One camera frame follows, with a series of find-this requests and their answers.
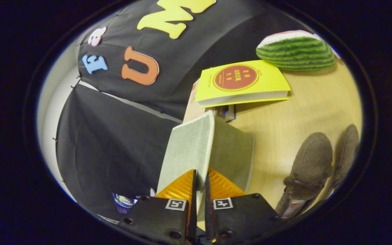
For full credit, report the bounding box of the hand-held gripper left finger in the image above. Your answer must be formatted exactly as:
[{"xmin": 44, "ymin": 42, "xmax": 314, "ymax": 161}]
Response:
[{"xmin": 118, "ymin": 169, "xmax": 197, "ymax": 244}]

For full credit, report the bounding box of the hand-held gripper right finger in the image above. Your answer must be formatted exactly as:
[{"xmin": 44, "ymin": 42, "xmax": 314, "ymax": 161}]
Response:
[{"xmin": 204, "ymin": 167, "xmax": 287, "ymax": 245}]

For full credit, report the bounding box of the grey-green fabric storage box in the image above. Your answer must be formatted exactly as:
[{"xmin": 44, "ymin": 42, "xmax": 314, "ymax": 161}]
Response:
[{"xmin": 156, "ymin": 110, "xmax": 255, "ymax": 222}]

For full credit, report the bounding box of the brown fuzzy slipper shoe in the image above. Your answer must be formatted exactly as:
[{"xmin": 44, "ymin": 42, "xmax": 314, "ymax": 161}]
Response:
[
  {"xmin": 322, "ymin": 124, "xmax": 360, "ymax": 201},
  {"xmin": 274, "ymin": 132, "xmax": 333, "ymax": 220}
]

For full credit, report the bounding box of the beige book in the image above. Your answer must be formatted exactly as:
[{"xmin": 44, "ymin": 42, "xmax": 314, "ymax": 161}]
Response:
[{"xmin": 183, "ymin": 79, "xmax": 217, "ymax": 123}]

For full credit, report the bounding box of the yellow book with red circle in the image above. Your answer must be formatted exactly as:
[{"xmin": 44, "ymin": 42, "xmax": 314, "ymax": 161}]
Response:
[{"xmin": 195, "ymin": 60, "xmax": 291, "ymax": 109}]

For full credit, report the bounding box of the watermelon slice plush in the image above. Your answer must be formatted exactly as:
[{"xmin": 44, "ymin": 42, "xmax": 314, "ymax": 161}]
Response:
[{"xmin": 256, "ymin": 30, "xmax": 336, "ymax": 72}]

